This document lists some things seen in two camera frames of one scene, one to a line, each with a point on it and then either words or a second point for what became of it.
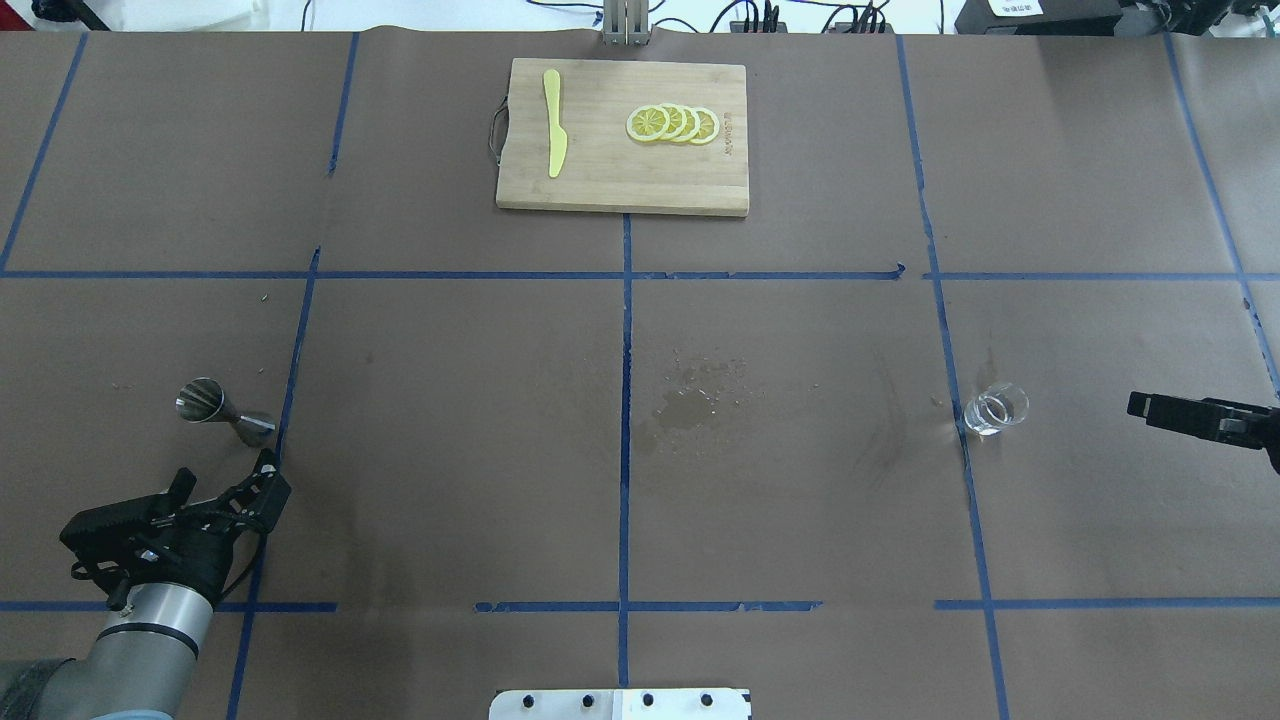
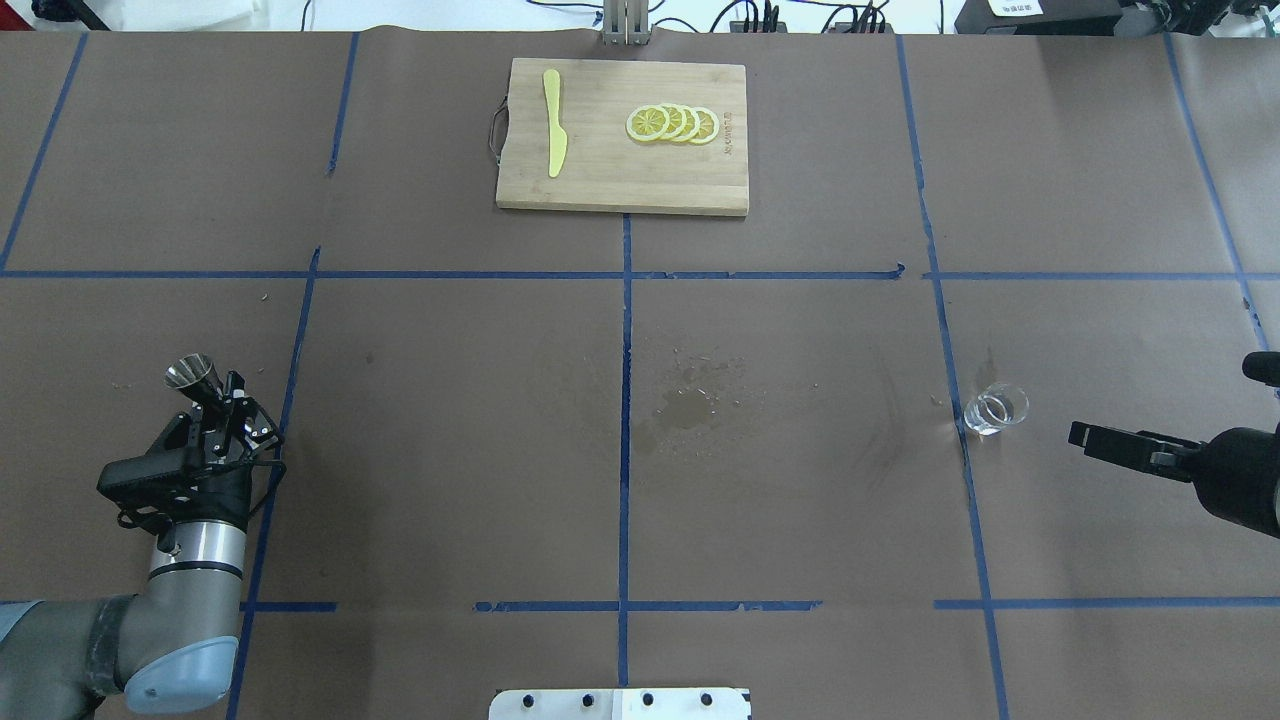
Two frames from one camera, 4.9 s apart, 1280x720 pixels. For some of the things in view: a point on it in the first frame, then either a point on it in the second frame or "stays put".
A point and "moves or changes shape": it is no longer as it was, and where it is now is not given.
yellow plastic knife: (558, 138) stays put
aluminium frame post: (626, 23) stays put
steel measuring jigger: (201, 399) moves or changes shape
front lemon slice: (647, 123) stays put
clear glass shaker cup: (996, 407) stays put
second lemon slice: (677, 122) stays put
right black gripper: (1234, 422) -> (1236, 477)
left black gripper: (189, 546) -> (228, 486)
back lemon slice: (709, 125) stays put
